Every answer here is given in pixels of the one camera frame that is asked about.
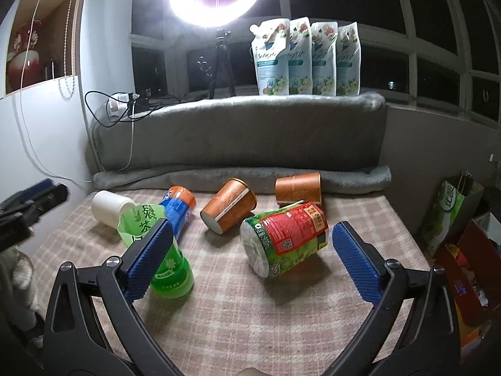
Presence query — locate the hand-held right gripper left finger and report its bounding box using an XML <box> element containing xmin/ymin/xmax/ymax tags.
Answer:
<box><xmin>41</xmin><ymin>218</ymin><xmax>178</xmax><ymax>376</ymax></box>

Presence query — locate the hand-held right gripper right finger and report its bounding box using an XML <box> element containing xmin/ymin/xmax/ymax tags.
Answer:
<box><xmin>324</xmin><ymin>221</ymin><xmax>462</xmax><ymax>376</ymax></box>

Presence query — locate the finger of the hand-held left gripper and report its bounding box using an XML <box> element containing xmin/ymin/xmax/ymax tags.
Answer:
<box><xmin>0</xmin><ymin>178</ymin><xmax>54</xmax><ymax>210</ymax></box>
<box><xmin>23</xmin><ymin>183</ymin><xmax>70</xmax><ymax>226</ymax></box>

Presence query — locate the green red-label noodle cup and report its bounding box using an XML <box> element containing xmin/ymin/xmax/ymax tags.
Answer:
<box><xmin>240</xmin><ymin>201</ymin><xmax>330</xmax><ymax>279</ymax></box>

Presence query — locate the green tea cup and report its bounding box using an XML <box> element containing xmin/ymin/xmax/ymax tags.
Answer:
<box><xmin>117</xmin><ymin>202</ymin><xmax>195</xmax><ymax>299</ymax></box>

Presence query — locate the blue and orange cup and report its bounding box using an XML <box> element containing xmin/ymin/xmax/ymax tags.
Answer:
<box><xmin>158</xmin><ymin>185</ymin><xmax>197</xmax><ymax>240</ymax></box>

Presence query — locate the orange paper cup white rim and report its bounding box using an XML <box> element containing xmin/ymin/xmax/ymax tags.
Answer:
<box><xmin>199</xmin><ymin>179</ymin><xmax>258</xmax><ymax>235</ymax></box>

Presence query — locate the beige plaid blanket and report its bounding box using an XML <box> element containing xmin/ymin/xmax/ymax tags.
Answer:
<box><xmin>29</xmin><ymin>189</ymin><xmax>431</xmax><ymax>376</ymax></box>

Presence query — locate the green paper bag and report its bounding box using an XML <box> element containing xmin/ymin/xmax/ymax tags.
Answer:
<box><xmin>420</xmin><ymin>171</ymin><xmax>485</xmax><ymax>258</ymax></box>

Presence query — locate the white power strip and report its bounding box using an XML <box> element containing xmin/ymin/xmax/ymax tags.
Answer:
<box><xmin>107</xmin><ymin>92</ymin><xmax>140</xmax><ymax>119</ymax></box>

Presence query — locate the red cardboard box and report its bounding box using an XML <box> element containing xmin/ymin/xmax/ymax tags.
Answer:
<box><xmin>434</xmin><ymin>219</ymin><xmax>501</xmax><ymax>324</ymax></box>

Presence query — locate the red and white vase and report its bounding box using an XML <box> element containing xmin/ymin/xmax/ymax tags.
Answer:
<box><xmin>5</xmin><ymin>23</ymin><xmax>43</xmax><ymax>91</ymax></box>

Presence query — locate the grey fleece blanket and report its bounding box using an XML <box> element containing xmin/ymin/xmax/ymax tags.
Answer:
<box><xmin>89</xmin><ymin>92</ymin><xmax>393</xmax><ymax>197</ymax></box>

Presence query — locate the black tripod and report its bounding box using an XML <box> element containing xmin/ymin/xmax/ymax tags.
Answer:
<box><xmin>205</xmin><ymin>27</ymin><xmax>237</xmax><ymax>99</ymax></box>

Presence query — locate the white spouted refill pouch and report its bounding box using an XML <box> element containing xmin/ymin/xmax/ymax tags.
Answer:
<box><xmin>250</xmin><ymin>18</ymin><xmax>291</xmax><ymax>97</ymax></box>

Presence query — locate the white cable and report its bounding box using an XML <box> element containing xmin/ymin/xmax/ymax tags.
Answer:
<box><xmin>18</xmin><ymin>0</ymin><xmax>94</xmax><ymax>184</ymax></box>

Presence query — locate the black cable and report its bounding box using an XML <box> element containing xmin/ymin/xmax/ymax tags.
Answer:
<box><xmin>84</xmin><ymin>90</ymin><xmax>184</xmax><ymax>129</ymax></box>

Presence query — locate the white bead cord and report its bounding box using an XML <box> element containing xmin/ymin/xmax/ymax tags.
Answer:
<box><xmin>59</xmin><ymin>0</ymin><xmax>78</xmax><ymax>97</ymax></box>

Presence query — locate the wooden wall shelf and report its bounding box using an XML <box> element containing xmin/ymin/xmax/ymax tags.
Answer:
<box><xmin>3</xmin><ymin>0</ymin><xmax>86</xmax><ymax>98</ymax></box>

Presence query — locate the white window frame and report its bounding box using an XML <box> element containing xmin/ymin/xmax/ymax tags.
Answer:
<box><xmin>130</xmin><ymin>0</ymin><xmax>501</xmax><ymax>127</ymax></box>

